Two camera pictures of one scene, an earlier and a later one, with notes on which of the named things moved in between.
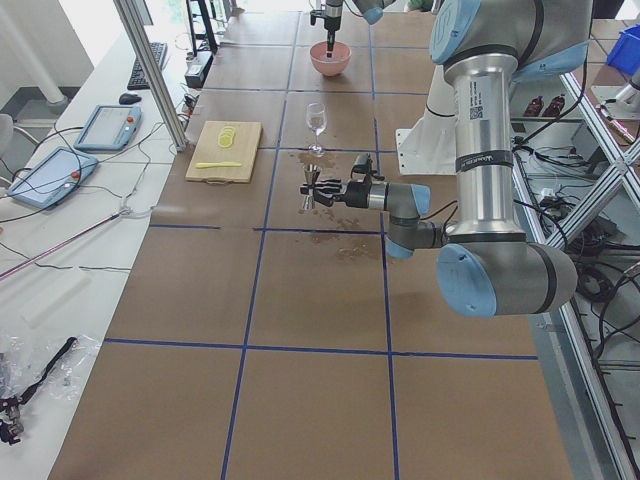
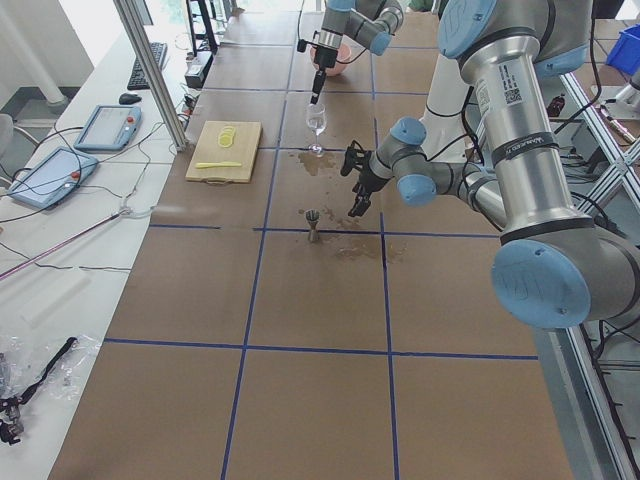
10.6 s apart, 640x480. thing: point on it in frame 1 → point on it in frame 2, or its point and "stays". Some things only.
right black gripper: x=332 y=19 → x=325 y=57
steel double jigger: x=311 y=172 → x=313 y=216
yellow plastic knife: x=223 y=164 stays
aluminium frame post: x=146 y=55 stays
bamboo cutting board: x=224 y=152 stays
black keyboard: x=137 y=79 stays
